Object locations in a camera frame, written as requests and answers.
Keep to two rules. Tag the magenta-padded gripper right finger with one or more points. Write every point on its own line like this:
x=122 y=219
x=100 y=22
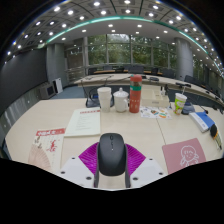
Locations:
x=146 y=168

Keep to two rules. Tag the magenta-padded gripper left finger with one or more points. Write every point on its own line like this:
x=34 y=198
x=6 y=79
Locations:
x=75 y=168

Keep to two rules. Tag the black computer mouse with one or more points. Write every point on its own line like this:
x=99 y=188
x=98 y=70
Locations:
x=112 y=155

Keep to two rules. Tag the pink mouse pad with drawing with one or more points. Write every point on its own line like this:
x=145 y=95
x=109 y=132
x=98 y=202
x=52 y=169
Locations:
x=176 y=158

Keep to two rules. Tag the red and white fan booklet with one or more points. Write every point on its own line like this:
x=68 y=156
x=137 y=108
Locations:
x=46 y=146

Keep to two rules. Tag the white printed paper document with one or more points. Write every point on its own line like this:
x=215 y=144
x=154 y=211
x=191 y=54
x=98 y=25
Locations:
x=83 y=122

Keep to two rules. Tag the colourful printed leaflet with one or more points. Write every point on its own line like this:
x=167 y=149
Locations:
x=155 y=112

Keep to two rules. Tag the white cardboard box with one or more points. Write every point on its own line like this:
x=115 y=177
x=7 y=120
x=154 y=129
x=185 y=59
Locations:
x=153 y=98

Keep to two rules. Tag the white lidded ceramic mug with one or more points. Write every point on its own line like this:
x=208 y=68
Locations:
x=120 y=101

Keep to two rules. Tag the green and white drink cup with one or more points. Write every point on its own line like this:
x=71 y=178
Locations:
x=180 y=104

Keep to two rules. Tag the blue and white book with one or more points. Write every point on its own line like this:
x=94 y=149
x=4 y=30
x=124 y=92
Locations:
x=201 y=120

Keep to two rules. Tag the dark grey conference phone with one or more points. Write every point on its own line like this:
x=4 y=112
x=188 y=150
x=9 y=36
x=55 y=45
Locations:
x=189 y=109

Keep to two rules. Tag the red thermos bottle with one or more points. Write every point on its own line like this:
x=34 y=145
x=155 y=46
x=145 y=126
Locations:
x=135 y=95

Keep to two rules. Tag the white paper cup stack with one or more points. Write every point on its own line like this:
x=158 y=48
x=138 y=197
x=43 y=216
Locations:
x=104 y=99

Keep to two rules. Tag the black handheld microphone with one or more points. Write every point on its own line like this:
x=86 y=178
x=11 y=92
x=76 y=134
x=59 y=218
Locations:
x=214 y=130

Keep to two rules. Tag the grey floor cabinet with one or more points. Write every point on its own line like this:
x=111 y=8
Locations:
x=47 y=91

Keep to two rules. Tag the white upright floor appliance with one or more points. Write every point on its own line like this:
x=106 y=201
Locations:
x=58 y=85

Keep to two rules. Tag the black office chairs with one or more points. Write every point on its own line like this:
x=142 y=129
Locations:
x=166 y=73

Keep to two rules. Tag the ceiling lights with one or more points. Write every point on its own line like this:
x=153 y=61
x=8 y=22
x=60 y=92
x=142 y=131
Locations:
x=103 y=12

